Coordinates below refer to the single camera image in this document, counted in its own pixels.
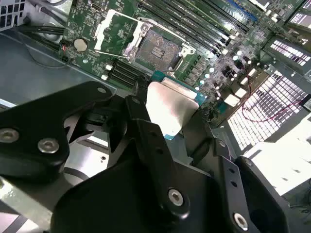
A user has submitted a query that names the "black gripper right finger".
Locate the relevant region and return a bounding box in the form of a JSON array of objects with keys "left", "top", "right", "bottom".
[{"left": 191, "top": 138, "right": 291, "bottom": 233}]

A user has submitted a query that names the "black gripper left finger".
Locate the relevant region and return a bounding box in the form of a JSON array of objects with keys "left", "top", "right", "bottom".
[{"left": 0, "top": 77, "right": 191, "bottom": 220}]

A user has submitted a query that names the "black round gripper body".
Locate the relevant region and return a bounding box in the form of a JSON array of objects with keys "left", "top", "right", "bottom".
[{"left": 51, "top": 145, "right": 236, "bottom": 233}]

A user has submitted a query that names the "silver CPU with green edge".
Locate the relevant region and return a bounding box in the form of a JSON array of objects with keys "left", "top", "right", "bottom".
[{"left": 145, "top": 69, "right": 209, "bottom": 141}]

